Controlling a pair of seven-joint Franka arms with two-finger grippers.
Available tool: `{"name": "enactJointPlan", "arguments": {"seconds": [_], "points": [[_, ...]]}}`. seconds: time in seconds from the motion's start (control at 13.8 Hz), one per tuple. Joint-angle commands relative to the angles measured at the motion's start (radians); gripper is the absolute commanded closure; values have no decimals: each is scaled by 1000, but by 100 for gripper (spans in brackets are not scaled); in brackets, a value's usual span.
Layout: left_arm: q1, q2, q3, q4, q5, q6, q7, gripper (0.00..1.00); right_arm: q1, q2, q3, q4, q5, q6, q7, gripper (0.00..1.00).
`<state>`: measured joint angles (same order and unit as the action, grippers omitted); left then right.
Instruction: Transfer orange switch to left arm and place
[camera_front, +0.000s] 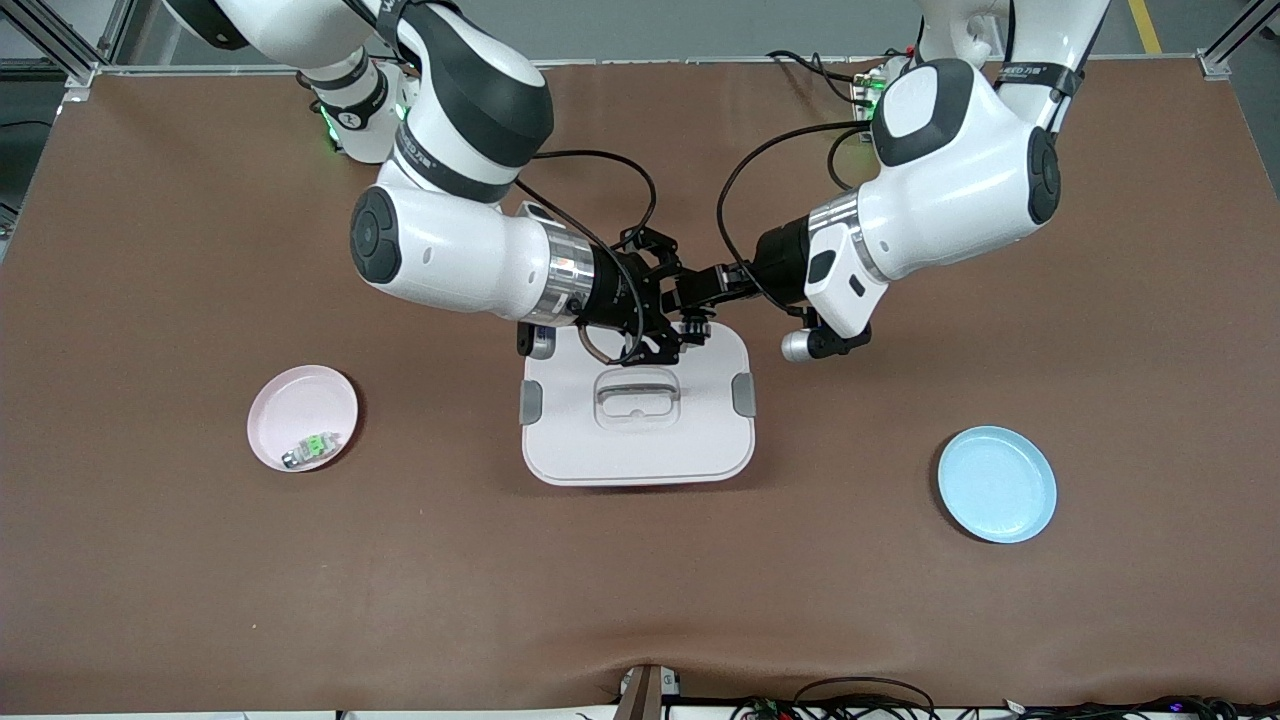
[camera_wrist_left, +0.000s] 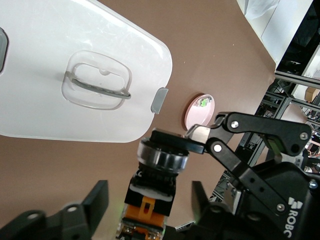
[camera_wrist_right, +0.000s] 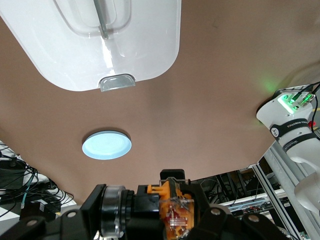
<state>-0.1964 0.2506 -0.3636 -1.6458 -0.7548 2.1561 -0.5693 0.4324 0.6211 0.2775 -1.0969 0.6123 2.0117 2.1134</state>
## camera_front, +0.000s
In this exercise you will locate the metal table edge rail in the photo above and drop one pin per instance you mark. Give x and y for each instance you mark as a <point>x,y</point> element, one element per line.
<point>640,62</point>

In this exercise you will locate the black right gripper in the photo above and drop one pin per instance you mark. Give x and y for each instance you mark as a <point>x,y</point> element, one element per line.
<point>612,292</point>

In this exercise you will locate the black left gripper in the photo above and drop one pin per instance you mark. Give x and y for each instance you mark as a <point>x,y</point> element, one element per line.
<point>778,262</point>

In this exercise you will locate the white lidded box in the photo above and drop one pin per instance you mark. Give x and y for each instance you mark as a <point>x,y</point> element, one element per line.
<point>640,450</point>

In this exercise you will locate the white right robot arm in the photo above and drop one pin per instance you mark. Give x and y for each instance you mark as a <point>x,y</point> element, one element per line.
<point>440,250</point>

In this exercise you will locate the aluminium frame post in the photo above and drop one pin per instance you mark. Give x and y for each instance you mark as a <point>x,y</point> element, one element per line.
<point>80,75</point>
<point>1215,65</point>

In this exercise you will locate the pink round plate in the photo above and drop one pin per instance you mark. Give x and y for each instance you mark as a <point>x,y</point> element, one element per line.
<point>300,400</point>

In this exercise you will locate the green push button switch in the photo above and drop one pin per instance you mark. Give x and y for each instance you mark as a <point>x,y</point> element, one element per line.
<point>318,443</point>

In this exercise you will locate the light blue round plate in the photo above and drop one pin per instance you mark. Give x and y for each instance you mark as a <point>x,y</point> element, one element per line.
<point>1000,485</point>

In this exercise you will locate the brown camera mount bracket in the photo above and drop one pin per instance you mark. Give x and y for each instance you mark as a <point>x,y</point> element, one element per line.
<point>645,695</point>

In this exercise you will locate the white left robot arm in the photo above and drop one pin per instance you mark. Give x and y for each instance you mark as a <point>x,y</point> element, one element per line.
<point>950,180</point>

